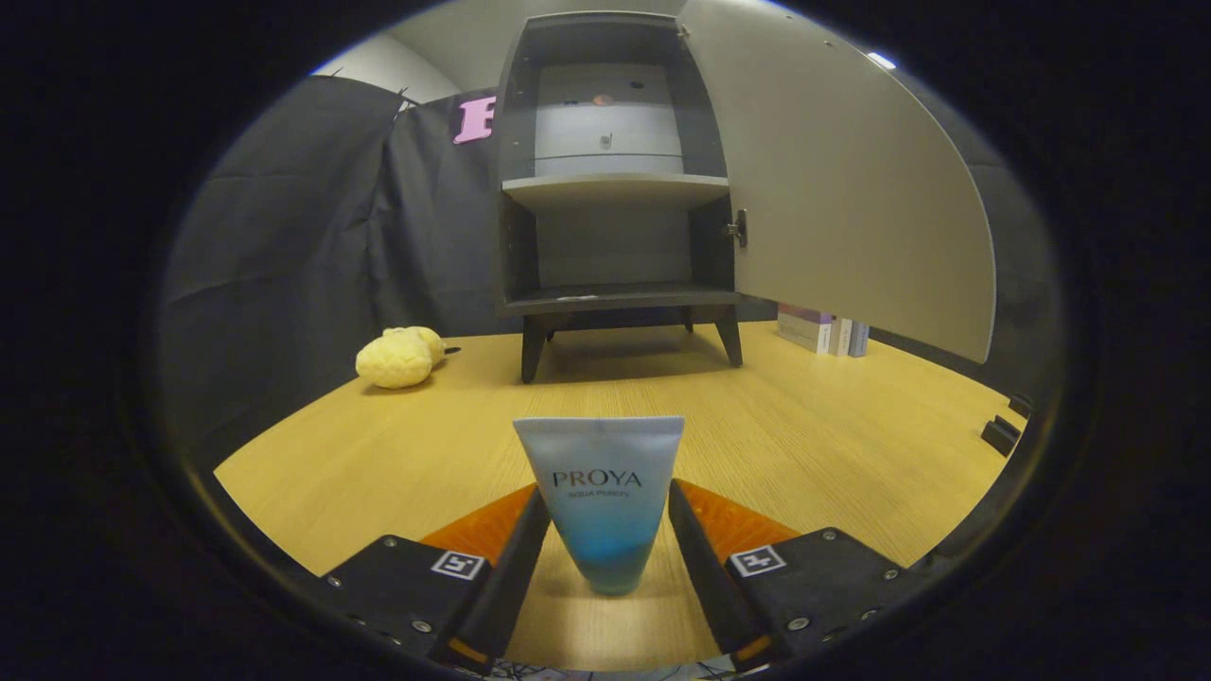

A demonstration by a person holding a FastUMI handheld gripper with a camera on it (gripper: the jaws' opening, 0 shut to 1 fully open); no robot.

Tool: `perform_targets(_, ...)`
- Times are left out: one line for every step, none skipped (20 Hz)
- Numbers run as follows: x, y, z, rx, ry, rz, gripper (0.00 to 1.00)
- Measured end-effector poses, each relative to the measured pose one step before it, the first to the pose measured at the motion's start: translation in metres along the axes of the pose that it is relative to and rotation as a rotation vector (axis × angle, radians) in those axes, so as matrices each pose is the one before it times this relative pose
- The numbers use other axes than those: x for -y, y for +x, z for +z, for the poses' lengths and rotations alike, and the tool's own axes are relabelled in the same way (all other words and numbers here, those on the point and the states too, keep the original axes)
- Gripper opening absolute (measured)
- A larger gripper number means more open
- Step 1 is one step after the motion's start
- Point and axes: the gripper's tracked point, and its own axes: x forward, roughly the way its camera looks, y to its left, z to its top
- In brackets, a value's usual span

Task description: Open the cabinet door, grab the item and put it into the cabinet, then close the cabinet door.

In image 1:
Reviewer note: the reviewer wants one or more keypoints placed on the pale cover book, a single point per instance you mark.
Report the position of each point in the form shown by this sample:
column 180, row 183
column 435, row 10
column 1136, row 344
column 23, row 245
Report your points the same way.
column 842, row 338

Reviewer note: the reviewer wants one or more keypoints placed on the yellow plush toy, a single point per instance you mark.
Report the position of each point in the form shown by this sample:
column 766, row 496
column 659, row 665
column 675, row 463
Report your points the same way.
column 393, row 359

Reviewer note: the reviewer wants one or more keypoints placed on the long ceiling light panel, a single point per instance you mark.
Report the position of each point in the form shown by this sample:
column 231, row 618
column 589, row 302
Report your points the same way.
column 881, row 61

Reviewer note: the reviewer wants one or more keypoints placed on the blue white cosmetic tube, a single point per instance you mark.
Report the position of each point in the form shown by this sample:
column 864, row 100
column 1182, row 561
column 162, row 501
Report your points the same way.
column 601, row 492

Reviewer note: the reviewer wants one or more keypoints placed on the black block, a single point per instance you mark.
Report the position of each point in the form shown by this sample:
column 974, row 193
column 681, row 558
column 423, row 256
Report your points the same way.
column 1000, row 435
column 1020, row 405

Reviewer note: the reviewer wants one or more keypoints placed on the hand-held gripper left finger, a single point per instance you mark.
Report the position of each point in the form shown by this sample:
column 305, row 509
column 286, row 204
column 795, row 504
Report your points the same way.
column 516, row 577

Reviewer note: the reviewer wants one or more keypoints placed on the black backdrop cloth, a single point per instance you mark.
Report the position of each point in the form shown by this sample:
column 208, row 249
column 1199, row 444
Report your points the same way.
column 303, row 246
column 1026, row 284

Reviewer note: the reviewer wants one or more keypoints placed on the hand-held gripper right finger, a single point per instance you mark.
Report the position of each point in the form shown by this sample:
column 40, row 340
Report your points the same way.
column 705, row 577

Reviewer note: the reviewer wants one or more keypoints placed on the beige cabinet door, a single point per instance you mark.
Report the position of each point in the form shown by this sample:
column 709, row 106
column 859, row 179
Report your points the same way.
column 851, row 189

